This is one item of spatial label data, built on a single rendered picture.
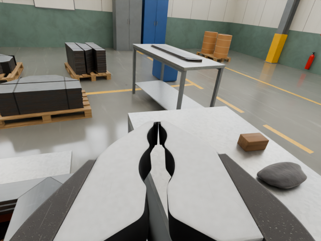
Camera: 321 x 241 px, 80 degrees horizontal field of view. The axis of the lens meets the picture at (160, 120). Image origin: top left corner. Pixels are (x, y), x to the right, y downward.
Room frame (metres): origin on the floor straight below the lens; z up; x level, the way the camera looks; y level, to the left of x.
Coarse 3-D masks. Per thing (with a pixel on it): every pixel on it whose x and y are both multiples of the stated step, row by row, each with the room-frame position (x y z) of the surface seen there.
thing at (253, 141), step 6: (258, 132) 0.72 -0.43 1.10; (240, 138) 0.69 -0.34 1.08; (246, 138) 0.67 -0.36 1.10; (252, 138) 0.67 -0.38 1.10; (258, 138) 0.67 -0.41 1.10; (264, 138) 0.68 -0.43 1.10; (240, 144) 0.68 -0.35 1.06; (246, 144) 0.65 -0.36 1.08; (252, 144) 0.65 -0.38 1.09; (258, 144) 0.66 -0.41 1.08; (264, 144) 0.66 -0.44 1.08; (246, 150) 0.64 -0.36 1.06; (252, 150) 0.65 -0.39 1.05
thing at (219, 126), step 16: (144, 112) 0.89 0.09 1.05; (160, 112) 0.91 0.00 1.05; (176, 112) 0.93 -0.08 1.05; (192, 112) 0.95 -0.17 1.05; (208, 112) 0.97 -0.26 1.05; (224, 112) 0.99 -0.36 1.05; (192, 128) 0.78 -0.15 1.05; (208, 128) 0.80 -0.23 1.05; (224, 128) 0.81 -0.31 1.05; (240, 128) 0.83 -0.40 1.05; (224, 144) 0.68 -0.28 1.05; (272, 144) 0.72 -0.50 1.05; (160, 160) 0.54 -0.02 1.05; (240, 160) 0.58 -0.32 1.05; (256, 160) 0.59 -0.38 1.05; (272, 160) 0.60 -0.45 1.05; (288, 160) 0.61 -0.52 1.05; (160, 176) 0.46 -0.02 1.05; (256, 176) 0.50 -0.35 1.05; (320, 176) 0.54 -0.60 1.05; (160, 192) 0.40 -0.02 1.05; (272, 192) 0.44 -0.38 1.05; (288, 192) 0.45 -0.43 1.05; (304, 192) 0.45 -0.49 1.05; (320, 192) 0.46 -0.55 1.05; (160, 208) 0.36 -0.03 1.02; (288, 208) 0.38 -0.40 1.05; (304, 208) 0.39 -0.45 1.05; (320, 208) 0.40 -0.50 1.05; (304, 224) 0.34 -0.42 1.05; (320, 224) 0.34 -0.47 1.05; (320, 240) 0.30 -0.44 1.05
